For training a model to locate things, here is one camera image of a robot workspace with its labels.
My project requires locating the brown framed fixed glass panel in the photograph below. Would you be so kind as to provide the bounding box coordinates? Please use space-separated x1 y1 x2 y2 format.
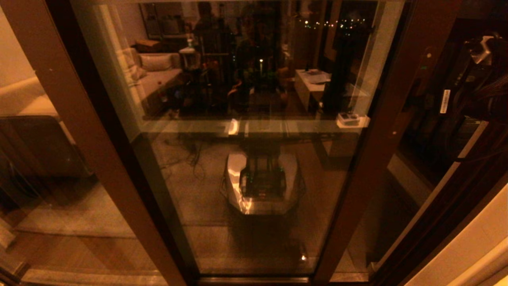
0 0 199 286

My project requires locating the braided black wrist cable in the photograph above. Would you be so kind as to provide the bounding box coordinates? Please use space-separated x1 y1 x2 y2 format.
472 79 508 108

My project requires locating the long dark stone window sill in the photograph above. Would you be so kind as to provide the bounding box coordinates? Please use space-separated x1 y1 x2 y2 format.
391 147 441 191

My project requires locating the brown framed sliding glass door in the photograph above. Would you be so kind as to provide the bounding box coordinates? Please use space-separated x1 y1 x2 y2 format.
69 0 463 286

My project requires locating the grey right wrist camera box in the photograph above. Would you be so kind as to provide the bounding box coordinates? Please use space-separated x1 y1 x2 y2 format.
470 36 495 65

